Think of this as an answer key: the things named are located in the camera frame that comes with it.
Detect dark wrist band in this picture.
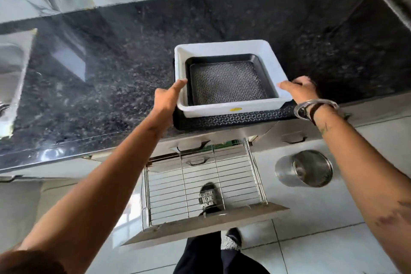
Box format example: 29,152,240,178
307,103,325,125

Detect black patterned base tray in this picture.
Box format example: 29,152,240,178
172,57,297,131

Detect steel perforated canister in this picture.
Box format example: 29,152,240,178
275,150,334,188

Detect person's right hand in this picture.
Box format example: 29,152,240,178
277,76,322,105

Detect person's left forearm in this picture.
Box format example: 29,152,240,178
0,112,171,274

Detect person's dark trousers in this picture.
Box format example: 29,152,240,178
173,231,271,274

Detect pull-out wire basket drawer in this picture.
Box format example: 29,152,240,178
121,138,290,247

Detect silver metal bangle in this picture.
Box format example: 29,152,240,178
294,99,340,121

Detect person's right forearm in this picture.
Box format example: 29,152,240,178
313,105,411,274

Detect black perforated inner tray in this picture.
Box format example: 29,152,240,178
185,54,279,106

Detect stainless steel sink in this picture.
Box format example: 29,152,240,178
0,28,38,139

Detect person's patterned left shoe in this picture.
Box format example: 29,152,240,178
198,182,225,216

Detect person's patterned shoe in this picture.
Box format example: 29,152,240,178
198,182,225,216
221,228,242,252

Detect white plastic tray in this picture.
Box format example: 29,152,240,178
174,39,293,118

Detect person's left hand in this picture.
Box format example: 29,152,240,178
150,79,188,122

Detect person's patterned right shoe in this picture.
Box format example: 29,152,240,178
221,228,242,252

